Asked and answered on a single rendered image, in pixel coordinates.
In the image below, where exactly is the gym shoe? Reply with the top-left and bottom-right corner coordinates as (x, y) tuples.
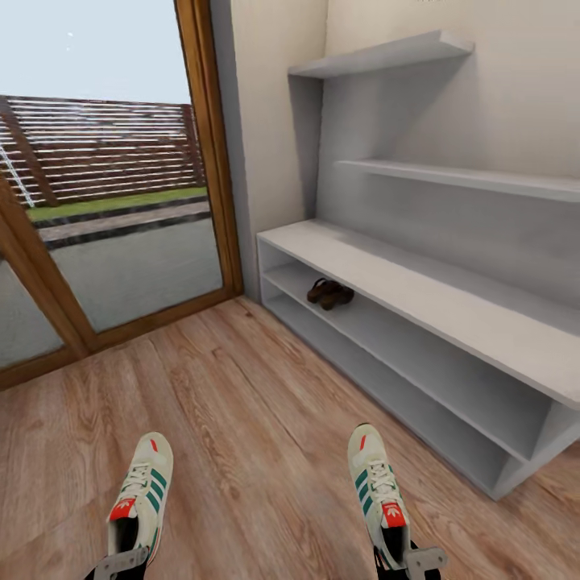
(106, 431), (173, 567)
(347, 423), (412, 571)

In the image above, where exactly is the sandal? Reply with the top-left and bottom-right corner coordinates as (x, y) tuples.
(321, 285), (354, 312)
(307, 280), (342, 304)

